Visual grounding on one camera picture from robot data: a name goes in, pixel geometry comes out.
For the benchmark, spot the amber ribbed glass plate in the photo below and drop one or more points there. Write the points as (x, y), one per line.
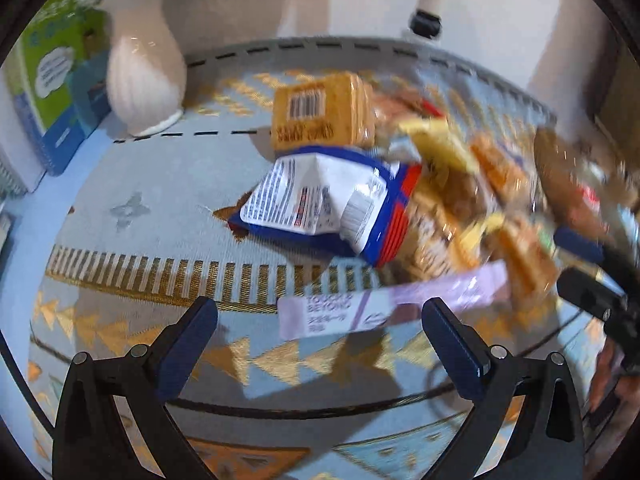
(575, 195)

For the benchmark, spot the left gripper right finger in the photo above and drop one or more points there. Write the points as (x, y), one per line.
(547, 440)

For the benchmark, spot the blue white red snack bag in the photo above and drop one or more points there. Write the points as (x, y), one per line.
(338, 200)

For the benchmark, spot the orange toast biscuit pack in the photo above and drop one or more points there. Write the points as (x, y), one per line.
(332, 111)

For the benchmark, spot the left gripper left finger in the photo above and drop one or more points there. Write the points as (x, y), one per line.
(90, 440)

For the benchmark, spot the green blue book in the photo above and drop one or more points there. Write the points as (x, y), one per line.
(56, 75)

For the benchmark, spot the white ribbed vase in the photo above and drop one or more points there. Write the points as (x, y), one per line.
(146, 72)

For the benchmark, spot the person's left hand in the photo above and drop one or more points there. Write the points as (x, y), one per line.
(627, 387)

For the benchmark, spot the blue patterned table mat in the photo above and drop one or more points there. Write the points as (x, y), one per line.
(145, 238)

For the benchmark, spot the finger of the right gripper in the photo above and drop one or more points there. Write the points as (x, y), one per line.
(618, 313)
(569, 240)

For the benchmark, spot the round desk lamp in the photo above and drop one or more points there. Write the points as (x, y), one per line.
(426, 21)

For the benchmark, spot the lilac long snack packet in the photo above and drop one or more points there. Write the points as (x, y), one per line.
(355, 312)

